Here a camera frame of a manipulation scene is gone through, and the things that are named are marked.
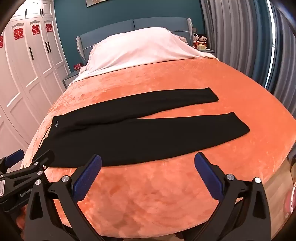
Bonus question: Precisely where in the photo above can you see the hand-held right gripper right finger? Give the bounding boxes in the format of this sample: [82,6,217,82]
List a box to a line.
[194,152,271,241]

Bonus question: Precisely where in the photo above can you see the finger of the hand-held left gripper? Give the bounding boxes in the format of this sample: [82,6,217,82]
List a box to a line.
[5,149,55,184]
[0,149,25,173]

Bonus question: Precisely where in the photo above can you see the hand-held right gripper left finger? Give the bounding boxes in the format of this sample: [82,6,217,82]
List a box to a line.
[24,154,102,241]

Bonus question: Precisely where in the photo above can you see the black pants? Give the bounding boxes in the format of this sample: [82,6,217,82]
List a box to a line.
[38,87,250,167]

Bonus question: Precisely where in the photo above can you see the pink round object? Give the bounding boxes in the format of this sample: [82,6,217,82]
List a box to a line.
[283,181,296,223]

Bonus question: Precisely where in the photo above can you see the white wardrobe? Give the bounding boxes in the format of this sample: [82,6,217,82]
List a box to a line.
[0,0,71,153]

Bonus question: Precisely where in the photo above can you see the orange plush blanket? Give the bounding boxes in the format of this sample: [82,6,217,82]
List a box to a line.
[23,57,296,237]

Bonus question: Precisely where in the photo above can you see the white duvet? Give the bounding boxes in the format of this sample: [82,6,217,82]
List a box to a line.
[79,27,220,81]

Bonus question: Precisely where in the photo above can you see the grey curtain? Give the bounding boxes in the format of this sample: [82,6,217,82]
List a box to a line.
[200,0,296,98]

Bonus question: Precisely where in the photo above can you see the blue padded headboard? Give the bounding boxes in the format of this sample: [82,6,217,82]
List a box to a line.
[76,18,193,62]

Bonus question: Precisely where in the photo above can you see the framed wall picture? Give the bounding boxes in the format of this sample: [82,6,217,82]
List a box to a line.
[85,0,114,7]

